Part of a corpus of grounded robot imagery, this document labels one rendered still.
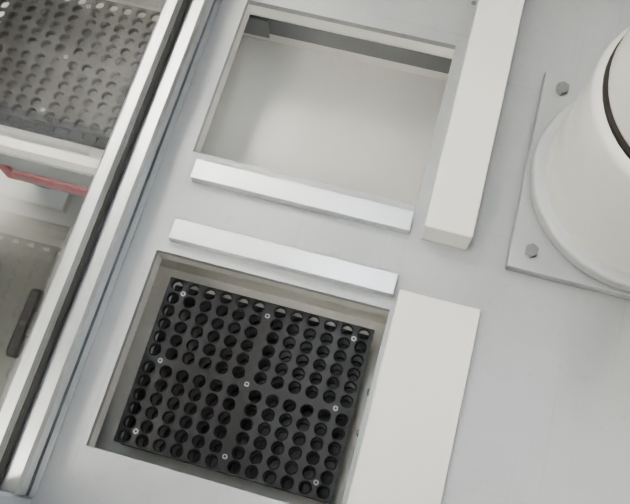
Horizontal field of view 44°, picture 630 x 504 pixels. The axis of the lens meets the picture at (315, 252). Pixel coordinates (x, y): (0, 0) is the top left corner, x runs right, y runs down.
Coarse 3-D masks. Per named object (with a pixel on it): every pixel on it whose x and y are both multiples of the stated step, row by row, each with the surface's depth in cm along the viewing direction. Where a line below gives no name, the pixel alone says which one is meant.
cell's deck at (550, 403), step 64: (256, 0) 89; (320, 0) 89; (384, 0) 89; (448, 0) 89; (576, 0) 88; (512, 64) 86; (576, 64) 86; (192, 128) 84; (512, 128) 83; (192, 192) 81; (512, 192) 80; (128, 256) 79; (192, 256) 79; (384, 256) 78; (448, 256) 78; (128, 320) 76; (512, 320) 76; (576, 320) 76; (512, 384) 74; (576, 384) 74; (64, 448) 72; (512, 448) 72; (576, 448) 72
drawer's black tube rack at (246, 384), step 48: (192, 336) 80; (240, 336) 80; (288, 336) 80; (336, 336) 80; (144, 384) 82; (192, 384) 79; (240, 384) 79; (288, 384) 79; (336, 384) 82; (144, 432) 77; (192, 432) 77; (240, 432) 77; (288, 432) 77; (336, 432) 80; (288, 480) 79; (336, 480) 78
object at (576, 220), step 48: (624, 48) 60; (576, 96) 83; (624, 96) 59; (576, 144) 68; (624, 144) 62; (528, 192) 79; (576, 192) 70; (624, 192) 64; (528, 240) 77; (576, 240) 75; (624, 240) 69; (624, 288) 75
